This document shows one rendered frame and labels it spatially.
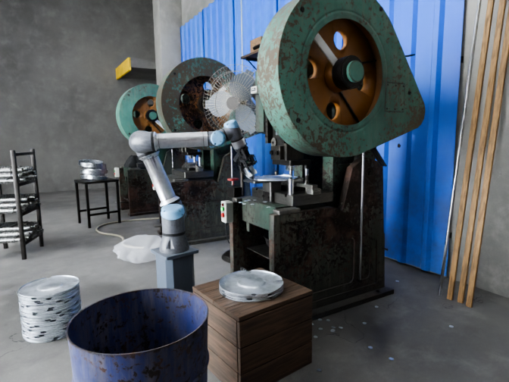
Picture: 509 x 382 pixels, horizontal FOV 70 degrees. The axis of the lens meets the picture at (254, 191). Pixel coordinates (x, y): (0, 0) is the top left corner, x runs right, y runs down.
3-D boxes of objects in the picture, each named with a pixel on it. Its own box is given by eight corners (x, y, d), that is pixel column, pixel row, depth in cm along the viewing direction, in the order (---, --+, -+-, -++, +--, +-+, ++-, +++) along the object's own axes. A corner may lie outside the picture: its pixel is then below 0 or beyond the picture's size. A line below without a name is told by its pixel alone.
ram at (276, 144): (280, 161, 212) (279, 108, 208) (266, 159, 225) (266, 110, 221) (304, 159, 221) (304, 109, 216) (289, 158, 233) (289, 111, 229)
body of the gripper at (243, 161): (248, 170, 203) (239, 150, 198) (239, 168, 210) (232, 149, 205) (258, 163, 206) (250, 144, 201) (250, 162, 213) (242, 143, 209)
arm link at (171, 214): (160, 234, 184) (159, 208, 182) (163, 228, 197) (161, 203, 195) (184, 233, 185) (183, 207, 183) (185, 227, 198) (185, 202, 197)
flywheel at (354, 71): (359, 177, 182) (266, 70, 148) (331, 174, 199) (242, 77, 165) (425, 71, 198) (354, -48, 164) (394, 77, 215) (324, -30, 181)
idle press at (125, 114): (126, 220, 469) (116, 80, 444) (108, 208, 550) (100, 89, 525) (229, 207, 552) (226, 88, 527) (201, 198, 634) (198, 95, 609)
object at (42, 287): (17, 302, 178) (17, 301, 178) (18, 283, 203) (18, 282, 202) (82, 289, 193) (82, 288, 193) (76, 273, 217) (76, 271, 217)
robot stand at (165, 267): (170, 342, 185) (166, 257, 179) (154, 329, 199) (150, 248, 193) (201, 330, 197) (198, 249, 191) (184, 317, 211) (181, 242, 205)
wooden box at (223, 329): (240, 401, 143) (238, 317, 138) (195, 356, 173) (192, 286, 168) (312, 362, 167) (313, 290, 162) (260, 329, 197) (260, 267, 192)
